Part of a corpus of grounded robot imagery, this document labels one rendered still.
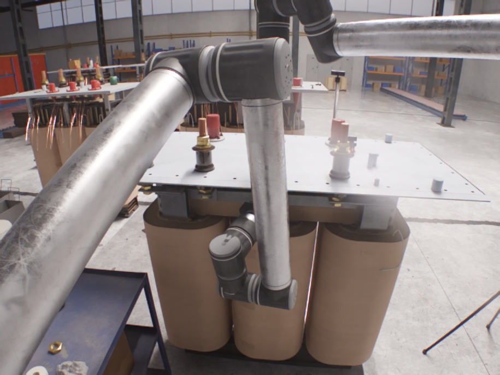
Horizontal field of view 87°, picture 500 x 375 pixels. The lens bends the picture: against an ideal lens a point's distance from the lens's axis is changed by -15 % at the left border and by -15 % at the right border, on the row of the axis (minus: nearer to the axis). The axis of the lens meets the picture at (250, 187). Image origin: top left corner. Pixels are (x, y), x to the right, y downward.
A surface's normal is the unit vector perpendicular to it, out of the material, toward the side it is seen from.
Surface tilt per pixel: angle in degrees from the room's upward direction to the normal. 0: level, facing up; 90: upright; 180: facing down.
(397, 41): 110
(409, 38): 97
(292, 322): 90
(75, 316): 0
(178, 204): 90
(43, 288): 71
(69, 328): 0
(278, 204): 90
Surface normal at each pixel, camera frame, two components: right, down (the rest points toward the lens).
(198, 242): 0.21, 0.40
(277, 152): 0.48, 0.34
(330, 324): -0.46, 0.36
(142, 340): 0.00, -0.91
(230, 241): -0.14, -0.83
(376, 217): -0.14, 0.40
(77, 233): 0.85, -0.13
